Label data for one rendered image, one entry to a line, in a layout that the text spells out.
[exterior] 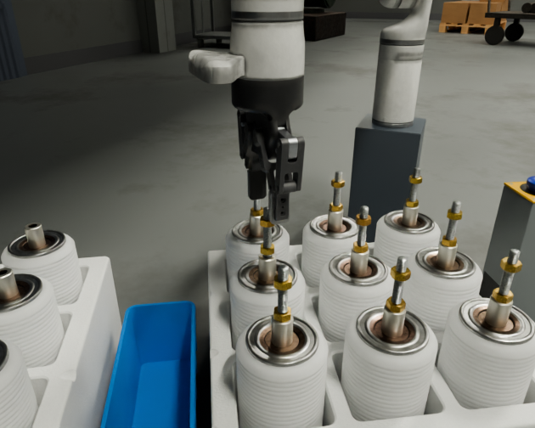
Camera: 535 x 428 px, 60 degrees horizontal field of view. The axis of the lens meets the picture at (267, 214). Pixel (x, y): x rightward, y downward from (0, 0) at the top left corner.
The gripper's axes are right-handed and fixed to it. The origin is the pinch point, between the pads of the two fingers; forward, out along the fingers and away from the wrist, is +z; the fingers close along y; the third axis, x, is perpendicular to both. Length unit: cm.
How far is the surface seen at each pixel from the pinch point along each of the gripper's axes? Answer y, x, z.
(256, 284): -1.5, 2.1, 10.3
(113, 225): 73, 16, 36
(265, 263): -0.9, 0.6, 8.1
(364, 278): -5.4, -10.8, 10.3
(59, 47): 370, 30, 21
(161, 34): 438, -62, 19
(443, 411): -20.3, -11.8, 17.7
